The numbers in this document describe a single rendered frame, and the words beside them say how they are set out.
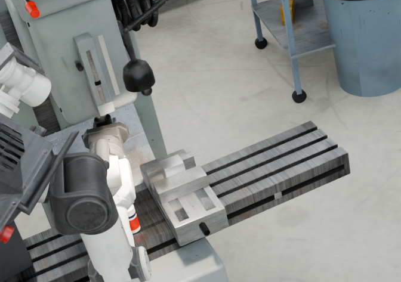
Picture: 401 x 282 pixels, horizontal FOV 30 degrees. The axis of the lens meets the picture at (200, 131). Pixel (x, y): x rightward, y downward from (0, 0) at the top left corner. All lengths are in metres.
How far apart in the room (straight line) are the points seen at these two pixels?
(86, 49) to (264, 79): 2.86
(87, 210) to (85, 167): 0.10
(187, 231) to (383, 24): 2.25
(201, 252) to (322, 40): 2.30
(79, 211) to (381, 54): 2.89
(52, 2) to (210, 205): 0.73
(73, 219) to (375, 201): 2.26
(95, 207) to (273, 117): 2.83
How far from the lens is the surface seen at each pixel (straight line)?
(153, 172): 2.21
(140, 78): 1.72
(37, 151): 1.32
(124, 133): 2.00
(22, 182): 1.33
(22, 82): 1.50
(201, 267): 2.13
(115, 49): 1.87
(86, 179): 1.48
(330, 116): 4.15
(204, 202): 2.11
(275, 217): 3.52
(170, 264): 2.17
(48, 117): 2.42
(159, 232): 2.16
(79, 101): 1.90
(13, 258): 2.17
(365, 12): 3.99
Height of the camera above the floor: 2.27
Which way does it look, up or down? 32 degrees down
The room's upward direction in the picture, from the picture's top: 13 degrees counter-clockwise
